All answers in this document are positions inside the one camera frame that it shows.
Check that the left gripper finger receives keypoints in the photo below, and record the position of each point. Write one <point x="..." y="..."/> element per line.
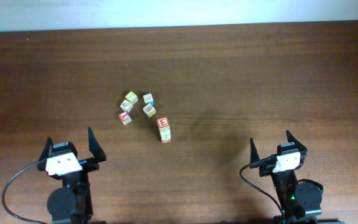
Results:
<point x="94" y="147"/>
<point x="47" y="149"/>

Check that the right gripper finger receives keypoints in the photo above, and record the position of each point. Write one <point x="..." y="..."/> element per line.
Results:
<point x="298" y="144"/>
<point x="254" y="156"/>

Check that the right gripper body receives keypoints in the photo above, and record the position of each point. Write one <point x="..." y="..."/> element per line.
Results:
<point x="285" y="178"/>

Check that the red letter U block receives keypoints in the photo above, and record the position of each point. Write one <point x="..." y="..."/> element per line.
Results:
<point x="165" y="135"/>

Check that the plain wooden picture block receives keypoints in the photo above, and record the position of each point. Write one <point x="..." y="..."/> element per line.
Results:
<point x="163" y="123"/>

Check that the green edged picture block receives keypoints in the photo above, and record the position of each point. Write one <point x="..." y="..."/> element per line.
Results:
<point x="166" y="141"/>

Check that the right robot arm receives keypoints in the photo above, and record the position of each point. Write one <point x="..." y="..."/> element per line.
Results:
<point x="299" y="200"/>

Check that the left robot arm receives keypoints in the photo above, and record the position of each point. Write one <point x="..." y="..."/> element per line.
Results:
<point x="72" y="202"/>

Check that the red letter Y block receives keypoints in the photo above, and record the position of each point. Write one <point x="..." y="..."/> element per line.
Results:
<point x="125" y="117"/>

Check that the plain block orange picture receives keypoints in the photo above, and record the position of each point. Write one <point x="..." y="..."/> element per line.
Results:
<point x="126" y="106"/>

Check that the yellow wooden block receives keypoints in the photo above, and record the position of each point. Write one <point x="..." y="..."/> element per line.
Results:
<point x="132" y="97"/>

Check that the yellow edged picture block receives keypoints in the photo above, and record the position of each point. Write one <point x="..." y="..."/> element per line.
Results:
<point x="149" y="110"/>

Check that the plain block blue side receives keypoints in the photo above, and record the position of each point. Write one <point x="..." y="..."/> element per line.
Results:
<point x="148" y="99"/>

